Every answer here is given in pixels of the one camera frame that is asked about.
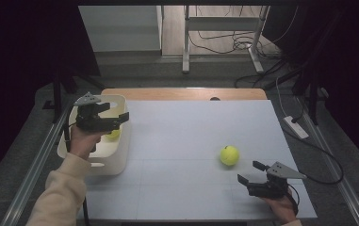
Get wooden table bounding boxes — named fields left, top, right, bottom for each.
left=101, top=88, right=269, bottom=102

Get tangled floor cables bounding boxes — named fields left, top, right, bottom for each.
left=188, top=5, right=301, bottom=89

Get white cabinet panel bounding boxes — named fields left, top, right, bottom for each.
left=78, top=5, right=163, bottom=53

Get yellow tennis ball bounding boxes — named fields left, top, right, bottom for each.
left=220, top=145, right=240, bottom=167
left=105, top=128, right=122, bottom=141

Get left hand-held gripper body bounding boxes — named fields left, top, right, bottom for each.
left=73, top=91, right=122, bottom=134

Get aluminium rail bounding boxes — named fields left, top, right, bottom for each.
left=294, top=93, right=359, bottom=226
left=0, top=101, right=76, bottom=226

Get white power strip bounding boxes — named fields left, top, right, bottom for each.
left=283, top=115, right=310, bottom=140

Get black power cable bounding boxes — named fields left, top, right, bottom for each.
left=282, top=93, right=345, bottom=186

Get white plastic basket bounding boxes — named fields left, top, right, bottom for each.
left=57, top=93, right=132, bottom=176

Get person's left hand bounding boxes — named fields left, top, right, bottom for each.
left=69, top=124, right=106, bottom=161

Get black tripod stand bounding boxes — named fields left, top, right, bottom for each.
left=42, top=70, right=106, bottom=124
left=291, top=59, right=330, bottom=126

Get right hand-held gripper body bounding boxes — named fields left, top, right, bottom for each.
left=246, top=161, right=308, bottom=200

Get person's right hand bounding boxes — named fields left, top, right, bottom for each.
left=261, top=187, right=299, bottom=226

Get white table board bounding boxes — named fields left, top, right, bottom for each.
left=76, top=99, right=318, bottom=220

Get white metal stand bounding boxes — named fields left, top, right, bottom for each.
left=181, top=5, right=271, bottom=75

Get black wrist strap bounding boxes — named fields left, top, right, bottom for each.
left=285, top=190, right=301, bottom=217

